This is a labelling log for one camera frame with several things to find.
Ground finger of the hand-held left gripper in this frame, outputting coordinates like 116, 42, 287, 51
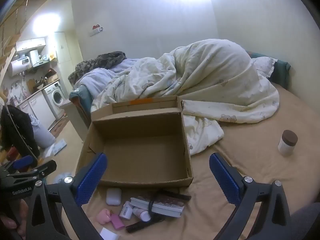
11, 155, 34, 170
9, 160, 57, 181

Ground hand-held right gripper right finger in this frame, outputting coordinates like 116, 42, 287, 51
209, 152, 294, 240

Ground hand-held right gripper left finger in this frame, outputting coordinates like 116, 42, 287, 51
19, 152, 108, 240

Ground white earbuds case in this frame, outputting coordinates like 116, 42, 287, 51
106, 188, 122, 206

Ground pink soft toy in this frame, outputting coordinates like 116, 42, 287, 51
96, 209, 112, 225

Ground white labelled bottle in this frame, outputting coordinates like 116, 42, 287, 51
119, 201, 134, 220

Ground small pink case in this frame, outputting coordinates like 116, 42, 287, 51
110, 214, 125, 230

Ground black pen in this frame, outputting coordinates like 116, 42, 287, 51
156, 190, 192, 202

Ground white tube pink cap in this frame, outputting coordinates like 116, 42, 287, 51
132, 207, 152, 222

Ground blister pill pack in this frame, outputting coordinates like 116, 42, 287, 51
130, 194, 185, 217

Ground brown cardboard box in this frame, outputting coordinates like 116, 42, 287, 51
75, 95, 194, 188

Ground black flashlight with strap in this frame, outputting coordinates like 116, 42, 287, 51
125, 197, 164, 233

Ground person's left hand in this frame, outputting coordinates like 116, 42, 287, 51
0, 199, 29, 233

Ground papers on floor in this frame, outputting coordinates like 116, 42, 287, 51
44, 139, 68, 157

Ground grey laundry bag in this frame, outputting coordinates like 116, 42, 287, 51
31, 124, 55, 148

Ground black jacket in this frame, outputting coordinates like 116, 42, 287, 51
0, 105, 40, 158

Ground beige bed sheet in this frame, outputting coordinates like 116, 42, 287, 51
60, 82, 320, 240

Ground patterned floor rug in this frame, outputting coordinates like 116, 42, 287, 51
49, 116, 70, 133

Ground white kitchen base cabinet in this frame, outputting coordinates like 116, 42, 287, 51
19, 95, 57, 130

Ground white side table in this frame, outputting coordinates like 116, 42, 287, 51
59, 102, 87, 140

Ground white paper sheet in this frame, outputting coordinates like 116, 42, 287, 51
99, 227, 119, 240

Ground white jar brown lid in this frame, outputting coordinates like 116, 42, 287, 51
277, 130, 298, 157

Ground white washing machine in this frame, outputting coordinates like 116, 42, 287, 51
42, 81, 70, 120

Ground grey trousers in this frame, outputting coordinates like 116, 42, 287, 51
290, 202, 320, 240

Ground white water heater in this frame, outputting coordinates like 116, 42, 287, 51
7, 55, 33, 77

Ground lavender blanket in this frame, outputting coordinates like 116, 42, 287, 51
75, 59, 140, 98

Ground range hood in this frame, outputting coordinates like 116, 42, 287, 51
32, 59, 51, 68

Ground cream bear print duvet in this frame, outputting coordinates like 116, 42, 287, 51
90, 39, 280, 155

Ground leopard print blanket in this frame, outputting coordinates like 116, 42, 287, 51
68, 51, 128, 85

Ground white wall cabinet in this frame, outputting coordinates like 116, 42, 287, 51
15, 37, 47, 53

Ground teal bed frame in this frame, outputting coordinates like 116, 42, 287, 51
69, 51, 292, 130

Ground red and white wall holder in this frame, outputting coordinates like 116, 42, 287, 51
89, 24, 104, 37

